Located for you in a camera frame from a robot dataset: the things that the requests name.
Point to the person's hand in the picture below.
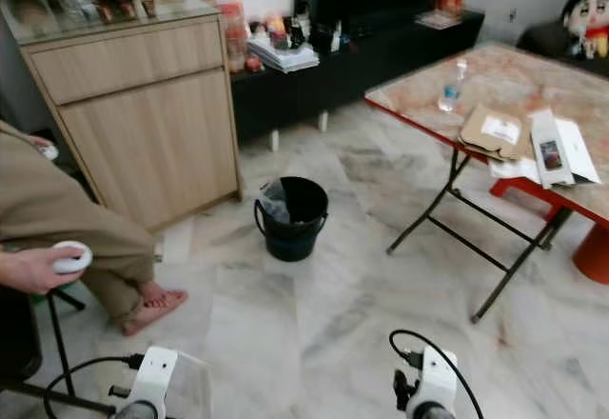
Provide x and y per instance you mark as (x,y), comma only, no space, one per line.
(29,269)

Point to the white round controller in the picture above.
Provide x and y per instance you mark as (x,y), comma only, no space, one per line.
(74,257)

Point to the person's leg in khaki trousers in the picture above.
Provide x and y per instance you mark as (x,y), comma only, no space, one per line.
(57,200)

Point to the person's bare foot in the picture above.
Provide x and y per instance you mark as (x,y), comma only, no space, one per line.
(154,307)

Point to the light wooden cabinet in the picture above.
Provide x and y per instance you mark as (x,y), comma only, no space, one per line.
(152,143)

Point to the black plastic bucket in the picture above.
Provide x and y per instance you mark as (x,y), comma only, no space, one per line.
(291,238)

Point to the stack of white papers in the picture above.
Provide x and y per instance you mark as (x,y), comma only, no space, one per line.
(284,56)

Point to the black low tv bench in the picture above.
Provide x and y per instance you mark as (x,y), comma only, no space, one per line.
(371,57)

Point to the clear plastic water bottle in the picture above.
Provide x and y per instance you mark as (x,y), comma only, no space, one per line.
(449,98)

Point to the brown cardboard envelope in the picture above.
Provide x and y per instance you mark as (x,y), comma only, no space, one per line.
(485,139)

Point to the red plastic stool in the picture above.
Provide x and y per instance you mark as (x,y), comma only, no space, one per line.
(523,190)

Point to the marble pattern folding table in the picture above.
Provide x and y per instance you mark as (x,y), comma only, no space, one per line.
(523,78)

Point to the white printed carton box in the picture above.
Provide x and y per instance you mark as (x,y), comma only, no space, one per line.
(552,152)

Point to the white paper sheets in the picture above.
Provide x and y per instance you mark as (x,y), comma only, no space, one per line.
(580,148)

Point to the orange round stool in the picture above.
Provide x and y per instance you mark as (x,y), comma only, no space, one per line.
(594,252)

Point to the plush doll with black hair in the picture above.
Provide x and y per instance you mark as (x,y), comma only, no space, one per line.
(588,24)

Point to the black metal frame chair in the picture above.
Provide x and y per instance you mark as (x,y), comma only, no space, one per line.
(19,338)

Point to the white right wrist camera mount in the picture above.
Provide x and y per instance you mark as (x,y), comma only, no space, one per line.
(436,381)

